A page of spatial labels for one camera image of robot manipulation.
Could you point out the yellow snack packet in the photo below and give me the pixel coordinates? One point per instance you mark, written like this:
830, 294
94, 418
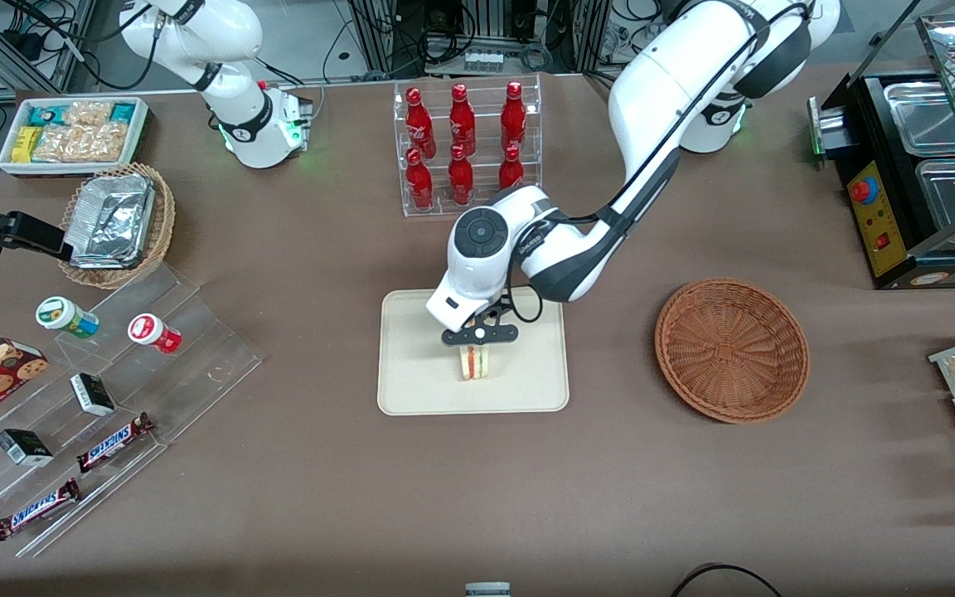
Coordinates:
26, 144

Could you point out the green lid snack cup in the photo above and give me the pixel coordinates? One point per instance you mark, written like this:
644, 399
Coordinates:
59, 313

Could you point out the black clamp mount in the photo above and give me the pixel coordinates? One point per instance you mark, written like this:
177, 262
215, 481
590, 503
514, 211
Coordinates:
13, 232

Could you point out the white power strip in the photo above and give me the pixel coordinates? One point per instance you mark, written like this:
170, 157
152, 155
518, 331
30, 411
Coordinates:
484, 60

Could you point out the Snickers chocolate bar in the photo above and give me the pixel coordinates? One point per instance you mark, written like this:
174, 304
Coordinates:
111, 444
34, 510

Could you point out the empty-style brown wicker basket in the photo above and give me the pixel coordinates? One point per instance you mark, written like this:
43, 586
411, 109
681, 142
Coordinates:
730, 350

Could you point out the white rectangular snack bin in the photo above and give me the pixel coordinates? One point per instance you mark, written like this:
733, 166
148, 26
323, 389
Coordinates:
7, 157

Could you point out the teal snack packet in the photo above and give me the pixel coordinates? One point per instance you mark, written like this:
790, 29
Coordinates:
123, 112
46, 114

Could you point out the small black carton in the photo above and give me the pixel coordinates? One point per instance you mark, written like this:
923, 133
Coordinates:
24, 448
92, 395

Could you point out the light wicker basket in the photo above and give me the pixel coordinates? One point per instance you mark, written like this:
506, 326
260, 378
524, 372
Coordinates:
164, 224

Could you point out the red cola bottle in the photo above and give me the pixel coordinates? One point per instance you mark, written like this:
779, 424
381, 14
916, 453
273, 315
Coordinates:
462, 123
460, 181
419, 124
513, 118
419, 184
511, 172

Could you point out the triangular sandwich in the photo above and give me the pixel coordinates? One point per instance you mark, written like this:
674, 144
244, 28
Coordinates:
474, 363

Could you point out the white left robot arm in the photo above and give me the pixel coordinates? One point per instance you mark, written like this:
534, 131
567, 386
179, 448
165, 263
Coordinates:
668, 75

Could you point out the clear acrylic stepped display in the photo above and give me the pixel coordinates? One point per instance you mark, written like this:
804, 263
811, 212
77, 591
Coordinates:
196, 348

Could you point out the clear acrylic bottle rack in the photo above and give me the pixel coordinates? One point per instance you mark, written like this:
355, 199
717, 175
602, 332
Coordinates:
482, 207

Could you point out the silver foil package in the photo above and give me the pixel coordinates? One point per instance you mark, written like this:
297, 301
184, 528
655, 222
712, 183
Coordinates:
111, 220

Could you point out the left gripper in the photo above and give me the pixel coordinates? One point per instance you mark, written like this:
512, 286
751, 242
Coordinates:
493, 313

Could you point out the small clear cracker bag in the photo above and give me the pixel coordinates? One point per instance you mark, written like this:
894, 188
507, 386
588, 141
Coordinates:
88, 113

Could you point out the grey device edge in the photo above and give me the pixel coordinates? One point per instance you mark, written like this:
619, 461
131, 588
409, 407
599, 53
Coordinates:
487, 589

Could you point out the red lid snack cup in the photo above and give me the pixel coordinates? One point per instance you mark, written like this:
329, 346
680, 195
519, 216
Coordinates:
150, 330

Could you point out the cream plastic tray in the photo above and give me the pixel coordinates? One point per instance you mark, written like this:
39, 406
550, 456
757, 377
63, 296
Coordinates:
411, 373

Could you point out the black food warmer machine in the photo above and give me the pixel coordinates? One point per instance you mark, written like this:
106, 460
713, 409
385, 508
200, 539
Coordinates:
879, 245

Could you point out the large clear cracker bag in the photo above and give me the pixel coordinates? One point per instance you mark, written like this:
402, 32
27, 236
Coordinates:
84, 143

